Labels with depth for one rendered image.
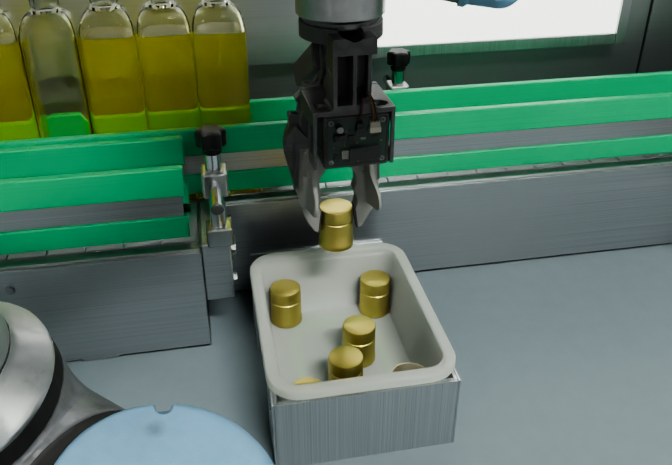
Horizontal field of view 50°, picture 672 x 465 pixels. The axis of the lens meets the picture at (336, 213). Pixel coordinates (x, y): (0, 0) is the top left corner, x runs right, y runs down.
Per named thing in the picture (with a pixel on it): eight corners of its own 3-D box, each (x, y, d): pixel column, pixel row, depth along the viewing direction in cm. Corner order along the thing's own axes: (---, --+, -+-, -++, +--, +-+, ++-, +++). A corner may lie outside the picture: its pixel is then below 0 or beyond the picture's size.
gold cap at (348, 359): (367, 400, 70) (368, 365, 68) (331, 405, 69) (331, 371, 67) (358, 375, 73) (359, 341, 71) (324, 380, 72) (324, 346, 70)
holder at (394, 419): (383, 278, 91) (385, 226, 88) (454, 442, 68) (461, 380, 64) (248, 293, 89) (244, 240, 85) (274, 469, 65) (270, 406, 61)
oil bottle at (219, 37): (251, 167, 90) (240, -7, 79) (255, 187, 85) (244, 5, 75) (206, 170, 89) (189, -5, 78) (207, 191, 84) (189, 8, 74)
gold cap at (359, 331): (378, 366, 74) (379, 333, 72) (344, 370, 74) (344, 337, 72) (371, 344, 77) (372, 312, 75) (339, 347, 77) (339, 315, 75)
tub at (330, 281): (395, 300, 87) (398, 238, 82) (457, 440, 68) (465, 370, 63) (251, 316, 84) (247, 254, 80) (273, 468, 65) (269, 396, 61)
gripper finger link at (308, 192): (296, 255, 67) (309, 165, 62) (286, 223, 72) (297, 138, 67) (329, 255, 67) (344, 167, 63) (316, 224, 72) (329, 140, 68)
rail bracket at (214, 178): (228, 191, 83) (220, 88, 77) (239, 271, 69) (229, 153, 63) (202, 193, 83) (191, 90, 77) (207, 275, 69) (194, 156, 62)
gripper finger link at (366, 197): (367, 250, 68) (354, 166, 63) (352, 220, 73) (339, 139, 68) (399, 242, 68) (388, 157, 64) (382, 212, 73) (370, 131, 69)
